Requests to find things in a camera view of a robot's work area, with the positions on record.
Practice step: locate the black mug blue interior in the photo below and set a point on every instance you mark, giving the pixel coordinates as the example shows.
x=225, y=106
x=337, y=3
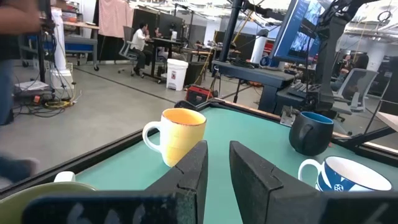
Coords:
x=311, y=137

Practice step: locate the black keyboard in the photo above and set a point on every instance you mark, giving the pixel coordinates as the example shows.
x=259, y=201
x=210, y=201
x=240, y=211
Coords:
x=301, y=88

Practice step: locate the grey computer cart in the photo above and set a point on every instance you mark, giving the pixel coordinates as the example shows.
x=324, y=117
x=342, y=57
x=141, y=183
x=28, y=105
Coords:
x=248, y=73

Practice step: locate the blue floral white mug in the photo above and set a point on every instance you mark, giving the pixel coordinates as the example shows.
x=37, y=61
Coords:
x=342, y=180

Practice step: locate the black frame clamp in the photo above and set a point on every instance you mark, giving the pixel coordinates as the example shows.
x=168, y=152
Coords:
x=186, y=104

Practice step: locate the white cylinder appliance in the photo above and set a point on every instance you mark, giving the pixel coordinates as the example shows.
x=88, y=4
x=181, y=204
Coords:
x=258, y=48

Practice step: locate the black equipment stand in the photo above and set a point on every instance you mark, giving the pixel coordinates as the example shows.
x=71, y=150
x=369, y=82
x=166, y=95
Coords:
x=42, y=46

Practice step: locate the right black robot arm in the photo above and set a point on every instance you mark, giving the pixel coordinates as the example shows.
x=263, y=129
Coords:
x=332, y=62

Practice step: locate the black partition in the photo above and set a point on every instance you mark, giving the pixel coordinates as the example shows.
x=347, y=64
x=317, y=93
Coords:
x=161, y=23

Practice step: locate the grey office chair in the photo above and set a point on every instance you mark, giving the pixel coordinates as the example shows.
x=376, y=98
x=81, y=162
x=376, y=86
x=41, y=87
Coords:
x=357, y=87
x=126, y=46

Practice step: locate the red and black toolbox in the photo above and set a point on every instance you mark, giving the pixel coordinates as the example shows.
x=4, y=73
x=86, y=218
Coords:
x=197, y=95

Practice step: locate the white trash bin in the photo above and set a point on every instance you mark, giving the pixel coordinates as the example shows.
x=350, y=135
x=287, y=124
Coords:
x=176, y=74

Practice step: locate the person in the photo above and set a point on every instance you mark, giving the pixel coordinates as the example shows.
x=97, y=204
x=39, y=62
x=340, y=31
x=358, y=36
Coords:
x=360, y=60
x=138, y=43
x=6, y=77

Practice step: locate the black table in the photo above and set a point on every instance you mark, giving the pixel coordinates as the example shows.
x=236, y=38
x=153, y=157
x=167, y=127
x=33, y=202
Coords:
x=164, y=40

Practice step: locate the pink cloth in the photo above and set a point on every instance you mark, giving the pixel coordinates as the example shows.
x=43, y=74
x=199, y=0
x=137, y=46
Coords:
x=115, y=18

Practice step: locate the metal bracket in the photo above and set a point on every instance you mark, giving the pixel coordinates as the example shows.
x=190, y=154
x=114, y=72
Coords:
x=287, y=116

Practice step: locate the black pole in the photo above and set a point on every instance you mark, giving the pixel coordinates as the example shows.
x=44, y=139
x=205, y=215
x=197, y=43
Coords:
x=230, y=31

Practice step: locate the green mug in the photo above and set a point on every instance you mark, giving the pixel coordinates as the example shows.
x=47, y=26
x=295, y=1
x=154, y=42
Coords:
x=12, y=205

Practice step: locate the black table frame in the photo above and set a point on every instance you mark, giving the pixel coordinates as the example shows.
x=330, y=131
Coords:
x=93, y=153

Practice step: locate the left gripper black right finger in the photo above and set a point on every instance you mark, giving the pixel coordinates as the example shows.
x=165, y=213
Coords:
x=264, y=193

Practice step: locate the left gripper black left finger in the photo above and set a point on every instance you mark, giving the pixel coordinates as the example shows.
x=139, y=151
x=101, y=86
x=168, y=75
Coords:
x=186, y=186

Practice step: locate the computer monitor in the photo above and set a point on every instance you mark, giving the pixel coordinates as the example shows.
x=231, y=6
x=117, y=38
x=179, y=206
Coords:
x=298, y=31

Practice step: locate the green table mat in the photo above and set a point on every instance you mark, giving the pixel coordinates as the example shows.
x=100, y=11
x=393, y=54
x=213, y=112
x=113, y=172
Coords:
x=242, y=130

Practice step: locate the wooden workbench with clutter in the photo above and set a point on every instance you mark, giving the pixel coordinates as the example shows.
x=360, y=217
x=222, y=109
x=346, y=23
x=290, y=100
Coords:
x=77, y=46

